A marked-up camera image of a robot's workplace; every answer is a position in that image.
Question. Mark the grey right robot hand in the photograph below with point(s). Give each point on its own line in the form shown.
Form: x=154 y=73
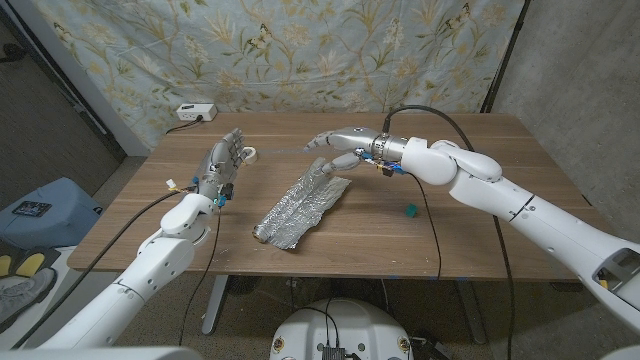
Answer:
x=357 y=140

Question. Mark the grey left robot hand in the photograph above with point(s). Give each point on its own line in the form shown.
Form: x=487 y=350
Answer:
x=220 y=162

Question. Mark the aluminum foil roll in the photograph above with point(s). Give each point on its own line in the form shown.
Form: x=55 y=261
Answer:
x=300 y=210

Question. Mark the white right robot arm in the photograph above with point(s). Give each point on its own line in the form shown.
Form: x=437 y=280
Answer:
x=525 y=210

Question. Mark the white tape roll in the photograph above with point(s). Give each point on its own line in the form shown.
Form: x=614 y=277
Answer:
x=252 y=156

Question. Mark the white power strip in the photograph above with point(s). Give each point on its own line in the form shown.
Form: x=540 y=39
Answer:
x=196 y=112

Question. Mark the small green cube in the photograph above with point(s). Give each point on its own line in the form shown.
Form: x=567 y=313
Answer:
x=411 y=210

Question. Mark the floral printed backdrop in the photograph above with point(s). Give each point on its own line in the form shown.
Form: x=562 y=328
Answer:
x=300 y=55

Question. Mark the black backdrop pole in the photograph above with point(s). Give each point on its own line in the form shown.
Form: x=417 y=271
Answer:
x=505 y=55

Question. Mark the blue plastic bin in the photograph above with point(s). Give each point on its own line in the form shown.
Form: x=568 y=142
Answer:
x=55 y=212

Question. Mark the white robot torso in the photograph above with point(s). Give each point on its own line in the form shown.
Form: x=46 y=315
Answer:
x=345 y=325

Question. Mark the black flat device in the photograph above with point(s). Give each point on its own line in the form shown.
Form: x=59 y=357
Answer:
x=32 y=208

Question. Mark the grey sneaker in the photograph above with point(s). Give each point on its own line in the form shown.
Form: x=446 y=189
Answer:
x=25 y=292

